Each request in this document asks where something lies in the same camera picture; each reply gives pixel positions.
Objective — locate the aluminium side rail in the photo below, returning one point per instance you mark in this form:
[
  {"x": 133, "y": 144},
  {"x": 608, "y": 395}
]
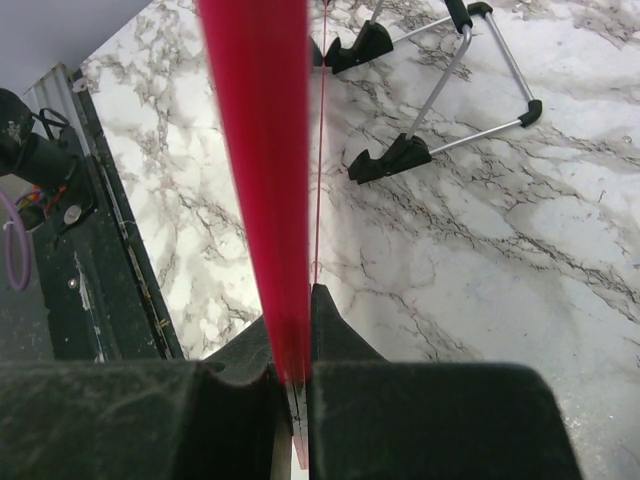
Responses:
[{"x": 58, "y": 89}]

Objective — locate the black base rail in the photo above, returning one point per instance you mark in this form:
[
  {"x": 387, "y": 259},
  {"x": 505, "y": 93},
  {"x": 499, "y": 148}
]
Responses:
[{"x": 103, "y": 300}]

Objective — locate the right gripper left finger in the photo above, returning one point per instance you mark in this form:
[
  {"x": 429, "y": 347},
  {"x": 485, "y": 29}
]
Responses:
[{"x": 146, "y": 419}]

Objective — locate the pink framed whiteboard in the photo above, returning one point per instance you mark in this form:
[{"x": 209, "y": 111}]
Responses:
[{"x": 260, "y": 58}]

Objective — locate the wire whiteboard stand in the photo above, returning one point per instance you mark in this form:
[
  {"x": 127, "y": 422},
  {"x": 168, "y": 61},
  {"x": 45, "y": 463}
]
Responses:
[{"x": 408, "y": 151}]

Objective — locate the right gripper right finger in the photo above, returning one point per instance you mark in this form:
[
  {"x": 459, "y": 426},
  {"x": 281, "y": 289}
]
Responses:
[{"x": 370, "y": 418}]

